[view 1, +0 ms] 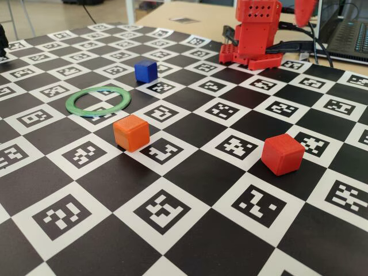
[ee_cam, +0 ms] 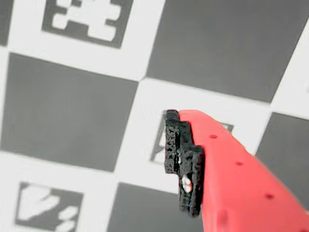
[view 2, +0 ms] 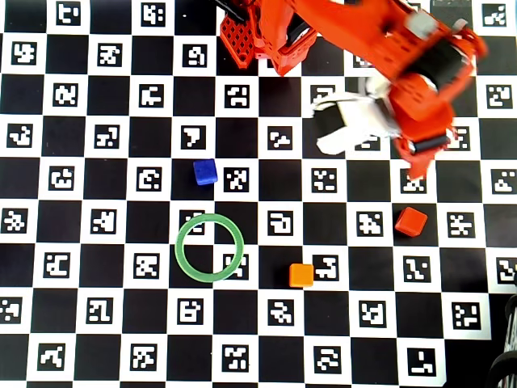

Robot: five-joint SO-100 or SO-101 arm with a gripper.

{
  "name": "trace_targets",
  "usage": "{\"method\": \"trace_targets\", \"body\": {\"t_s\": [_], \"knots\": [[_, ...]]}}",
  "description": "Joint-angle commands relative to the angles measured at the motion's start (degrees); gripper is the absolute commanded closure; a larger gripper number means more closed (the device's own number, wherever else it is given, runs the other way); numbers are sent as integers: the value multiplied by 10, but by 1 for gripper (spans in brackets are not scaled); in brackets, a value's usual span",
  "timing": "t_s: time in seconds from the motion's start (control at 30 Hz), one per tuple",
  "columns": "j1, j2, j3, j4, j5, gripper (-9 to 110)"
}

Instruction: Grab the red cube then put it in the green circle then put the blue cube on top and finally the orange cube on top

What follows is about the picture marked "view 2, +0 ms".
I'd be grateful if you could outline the orange cube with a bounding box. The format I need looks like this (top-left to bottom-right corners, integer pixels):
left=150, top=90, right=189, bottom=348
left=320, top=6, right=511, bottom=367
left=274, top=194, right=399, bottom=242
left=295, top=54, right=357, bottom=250
left=288, top=263, right=315, bottom=289

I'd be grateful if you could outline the orange-red robot base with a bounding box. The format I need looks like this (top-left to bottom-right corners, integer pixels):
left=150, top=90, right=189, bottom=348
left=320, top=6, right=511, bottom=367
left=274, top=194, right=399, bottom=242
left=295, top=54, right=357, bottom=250
left=219, top=0, right=320, bottom=78

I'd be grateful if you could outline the blue cube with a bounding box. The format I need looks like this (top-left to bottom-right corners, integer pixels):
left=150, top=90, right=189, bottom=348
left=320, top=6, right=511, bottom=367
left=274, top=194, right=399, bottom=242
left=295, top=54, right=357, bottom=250
left=192, top=158, right=219, bottom=187

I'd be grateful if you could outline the black white marker mat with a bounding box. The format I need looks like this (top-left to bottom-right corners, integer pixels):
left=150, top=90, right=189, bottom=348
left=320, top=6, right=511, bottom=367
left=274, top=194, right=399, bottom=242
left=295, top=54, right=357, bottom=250
left=0, top=0, right=517, bottom=388

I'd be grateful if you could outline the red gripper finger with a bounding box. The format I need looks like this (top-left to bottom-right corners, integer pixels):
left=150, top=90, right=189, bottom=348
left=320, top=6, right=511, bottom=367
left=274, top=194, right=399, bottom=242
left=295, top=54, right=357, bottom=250
left=401, top=153, right=437, bottom=182

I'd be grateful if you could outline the orange-red gripper body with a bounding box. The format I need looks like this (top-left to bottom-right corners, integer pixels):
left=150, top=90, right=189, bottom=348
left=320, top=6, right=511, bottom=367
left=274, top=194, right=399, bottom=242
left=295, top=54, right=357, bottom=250
left=387, top=35, right=489, bottom=163

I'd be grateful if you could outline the green ring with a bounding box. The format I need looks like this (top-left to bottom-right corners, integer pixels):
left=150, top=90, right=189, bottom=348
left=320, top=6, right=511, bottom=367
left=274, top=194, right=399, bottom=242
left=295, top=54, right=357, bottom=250
left=174, top=213, right=246, bottom=283

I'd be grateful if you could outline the small grey square module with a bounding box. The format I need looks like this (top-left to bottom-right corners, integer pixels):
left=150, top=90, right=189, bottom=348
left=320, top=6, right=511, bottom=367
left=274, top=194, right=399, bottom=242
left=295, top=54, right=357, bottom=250
left=407, top=11, right=441, bottom=40

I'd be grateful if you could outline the red cube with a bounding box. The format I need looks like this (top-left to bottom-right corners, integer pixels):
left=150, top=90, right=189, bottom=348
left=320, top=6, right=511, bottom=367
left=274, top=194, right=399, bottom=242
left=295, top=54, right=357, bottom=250
left=394, top=206, right=428, bottom=238

